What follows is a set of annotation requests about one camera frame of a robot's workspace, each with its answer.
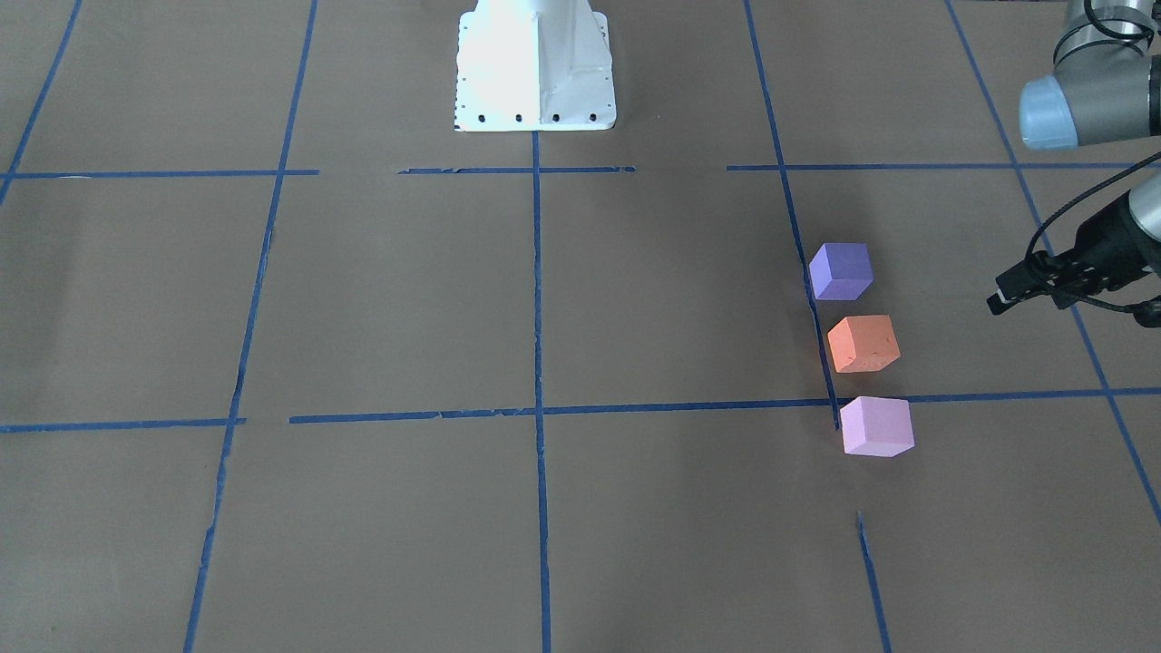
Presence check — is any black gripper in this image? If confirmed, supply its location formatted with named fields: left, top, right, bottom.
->
left=986, top=201, right=1160, bottom=316

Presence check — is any orange foam cube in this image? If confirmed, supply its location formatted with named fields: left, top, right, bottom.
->
left=825, top=315, right=902, bottom=375

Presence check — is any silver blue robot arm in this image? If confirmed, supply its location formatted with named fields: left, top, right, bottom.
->
left=987, top=1, right=1160, bottom=329

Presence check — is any purple foam cube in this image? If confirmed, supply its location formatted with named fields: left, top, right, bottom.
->
left=807, top=241, right=875, bottom=301

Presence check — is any pink foam cube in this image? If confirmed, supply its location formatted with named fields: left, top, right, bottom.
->
left=839, top=396, right=916, bottom=455

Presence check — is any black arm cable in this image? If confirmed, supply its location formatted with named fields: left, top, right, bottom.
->
left=1025, top=152, right=1161, bottom=317

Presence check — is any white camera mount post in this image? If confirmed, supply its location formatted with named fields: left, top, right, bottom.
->
left=454, top=1, right=618, bottom=132

